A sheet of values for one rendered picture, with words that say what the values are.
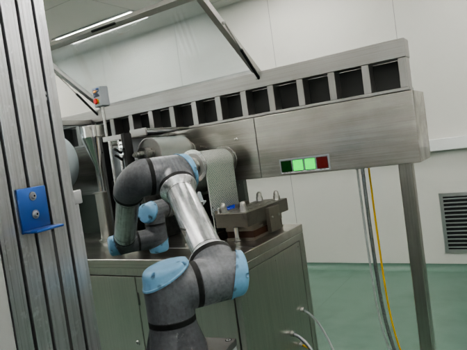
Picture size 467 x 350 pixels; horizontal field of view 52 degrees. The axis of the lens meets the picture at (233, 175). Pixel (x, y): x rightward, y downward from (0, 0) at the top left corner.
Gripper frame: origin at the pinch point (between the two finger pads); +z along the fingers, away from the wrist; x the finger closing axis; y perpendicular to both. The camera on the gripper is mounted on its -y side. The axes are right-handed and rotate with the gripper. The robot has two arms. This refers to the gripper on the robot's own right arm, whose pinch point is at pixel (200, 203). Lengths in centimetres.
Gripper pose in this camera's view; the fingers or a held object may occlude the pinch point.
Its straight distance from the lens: 205.0
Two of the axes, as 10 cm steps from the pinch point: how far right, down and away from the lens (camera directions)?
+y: -1.6, -9.9, -0.4
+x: -8.4, 1.1, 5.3
